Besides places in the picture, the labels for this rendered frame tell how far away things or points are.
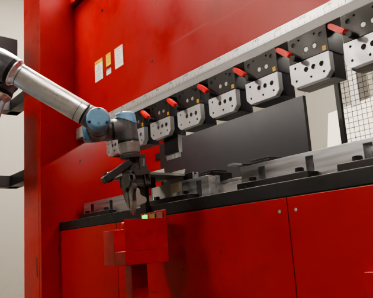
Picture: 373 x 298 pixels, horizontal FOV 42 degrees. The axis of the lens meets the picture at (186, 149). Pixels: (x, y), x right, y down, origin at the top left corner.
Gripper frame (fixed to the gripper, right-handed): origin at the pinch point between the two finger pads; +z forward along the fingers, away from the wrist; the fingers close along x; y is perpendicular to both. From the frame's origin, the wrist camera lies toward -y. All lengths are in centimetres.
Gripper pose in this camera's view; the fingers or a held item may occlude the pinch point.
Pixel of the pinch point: (131, 211)
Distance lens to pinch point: 171.3
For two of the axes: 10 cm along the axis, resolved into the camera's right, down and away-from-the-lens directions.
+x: -5.0, 2.0, 8.4
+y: 8.6, -0.4, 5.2
